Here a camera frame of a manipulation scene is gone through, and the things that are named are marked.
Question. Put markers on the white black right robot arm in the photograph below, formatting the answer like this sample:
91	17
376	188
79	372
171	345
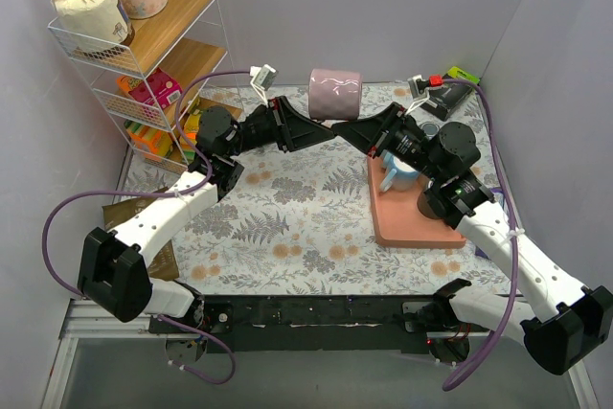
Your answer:
569	318

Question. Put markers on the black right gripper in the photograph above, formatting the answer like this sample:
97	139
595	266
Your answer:
385	130

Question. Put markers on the purple ceramic mug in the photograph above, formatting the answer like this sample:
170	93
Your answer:
334	95

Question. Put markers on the dark teal mug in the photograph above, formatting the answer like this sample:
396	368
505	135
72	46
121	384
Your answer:
429	129

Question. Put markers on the blue white gradient mug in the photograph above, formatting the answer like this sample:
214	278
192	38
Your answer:
398	176

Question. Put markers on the dark grey mug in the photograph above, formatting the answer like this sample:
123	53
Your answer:
426	205

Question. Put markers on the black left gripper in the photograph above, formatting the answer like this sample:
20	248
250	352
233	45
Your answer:
282	124

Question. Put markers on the terracotta pink tray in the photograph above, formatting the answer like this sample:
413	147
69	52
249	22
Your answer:
398	222

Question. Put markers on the black green product box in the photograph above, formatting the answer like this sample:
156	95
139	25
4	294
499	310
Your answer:
446	99

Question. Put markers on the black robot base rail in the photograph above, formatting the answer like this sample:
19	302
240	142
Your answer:
291	323

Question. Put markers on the white wire wooden shelf rack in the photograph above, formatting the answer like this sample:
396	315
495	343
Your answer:
187	40

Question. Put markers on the beige wrapped paper roll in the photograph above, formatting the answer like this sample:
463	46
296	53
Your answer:
96	25

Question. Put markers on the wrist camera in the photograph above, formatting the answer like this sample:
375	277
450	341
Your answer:
262	77
420	87

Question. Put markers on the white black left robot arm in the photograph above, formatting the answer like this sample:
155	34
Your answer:
114	264

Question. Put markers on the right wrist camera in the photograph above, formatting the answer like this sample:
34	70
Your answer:
420	87

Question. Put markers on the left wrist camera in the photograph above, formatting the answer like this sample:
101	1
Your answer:
262	77

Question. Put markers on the orange yellow sponge pack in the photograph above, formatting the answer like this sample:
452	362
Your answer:
153	142

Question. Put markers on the pink sponge box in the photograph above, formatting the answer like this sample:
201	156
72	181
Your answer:
158	89

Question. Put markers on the orange sponge box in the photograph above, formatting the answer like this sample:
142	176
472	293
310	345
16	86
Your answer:
190	128

